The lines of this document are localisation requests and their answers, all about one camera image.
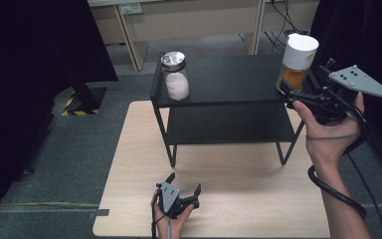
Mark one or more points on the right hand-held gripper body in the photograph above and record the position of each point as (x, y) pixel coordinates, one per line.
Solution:
(331, 103)

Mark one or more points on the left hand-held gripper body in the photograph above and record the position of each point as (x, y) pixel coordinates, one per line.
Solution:
(170, 197)

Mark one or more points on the amber bottle with white cap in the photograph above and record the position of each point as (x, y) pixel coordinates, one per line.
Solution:
(298, 56)

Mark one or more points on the black two-tier shelf rack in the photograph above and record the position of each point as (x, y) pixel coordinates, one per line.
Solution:
(232, 79)

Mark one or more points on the glass jar with silver lid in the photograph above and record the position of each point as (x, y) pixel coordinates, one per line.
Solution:
(176, 83)

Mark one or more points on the person's left hand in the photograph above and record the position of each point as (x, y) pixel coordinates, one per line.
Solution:
(169, 229)

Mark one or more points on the person's right hand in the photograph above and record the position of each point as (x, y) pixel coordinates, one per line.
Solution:
(328, 146)

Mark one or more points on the black curtain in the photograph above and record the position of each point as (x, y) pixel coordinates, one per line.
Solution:
(30, 66)
(378, 43)

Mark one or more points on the dark tape piece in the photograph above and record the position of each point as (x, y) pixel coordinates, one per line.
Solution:
(100, 213)

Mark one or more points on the beige wooden desk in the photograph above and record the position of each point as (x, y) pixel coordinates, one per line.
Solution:
(192, 26)

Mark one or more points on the black stand base striped tape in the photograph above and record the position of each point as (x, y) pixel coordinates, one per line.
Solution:
(86, 99)

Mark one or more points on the white wall socket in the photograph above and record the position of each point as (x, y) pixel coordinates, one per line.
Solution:
(131, 9)

